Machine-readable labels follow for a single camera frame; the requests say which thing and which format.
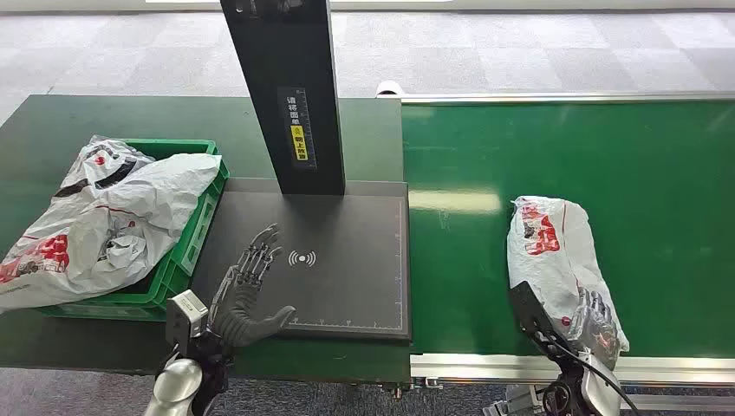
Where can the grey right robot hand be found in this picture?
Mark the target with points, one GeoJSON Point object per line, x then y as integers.
{"type": "Point", "coordinates": [597, 330]}

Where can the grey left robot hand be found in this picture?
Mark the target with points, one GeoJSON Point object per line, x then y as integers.
{"type": "Point", "coordinates": [244, 321]}

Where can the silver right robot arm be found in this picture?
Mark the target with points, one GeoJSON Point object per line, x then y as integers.
{"type": "Point", "coordinates": [597, 393]}

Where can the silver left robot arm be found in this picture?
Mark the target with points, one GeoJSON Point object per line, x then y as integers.
{"type": "Point", "coordinates": [175, 387]}

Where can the green conveyor belt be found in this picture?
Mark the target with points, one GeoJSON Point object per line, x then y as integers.
{"type": "Point", "coordinates": [631, 172]}

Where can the green plastic crate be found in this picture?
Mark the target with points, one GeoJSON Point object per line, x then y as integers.
{"type": "Point", "coordinates": [189, 252]}

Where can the large white crumpled mailer bag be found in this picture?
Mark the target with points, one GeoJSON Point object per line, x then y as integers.
{"type": "Point", "coordinates": [143, 201]}

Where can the black and yellow column label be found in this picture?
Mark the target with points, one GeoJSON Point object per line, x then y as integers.
{"type": "Point", "coordinates": [298, 143]}

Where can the white mailer bag, black stripe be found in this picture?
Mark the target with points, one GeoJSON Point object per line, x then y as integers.
{"type": "Point", "coordinates": [94, 158]}

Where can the black scanner column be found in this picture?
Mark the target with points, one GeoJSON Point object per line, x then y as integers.
{"type": "Point", "coordinates": [270, 57]}

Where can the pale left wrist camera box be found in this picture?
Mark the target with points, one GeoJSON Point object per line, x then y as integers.
{"type": "Point", "coordinates": [186, 316]}

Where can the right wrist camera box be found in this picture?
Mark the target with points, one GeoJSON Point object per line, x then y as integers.
{"type": "Point", "coordinates": [528, 307]}

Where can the black scanner base plate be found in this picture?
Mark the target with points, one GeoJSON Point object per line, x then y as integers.
{"type": "Point", "coordinates": [344, 287]}

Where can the aluminium conveyor side rail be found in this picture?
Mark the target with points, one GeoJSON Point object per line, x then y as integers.
{"type": "Point", "coordinates": [545, 97]}
{"type": "Point", "coordinates": [488, 367]}

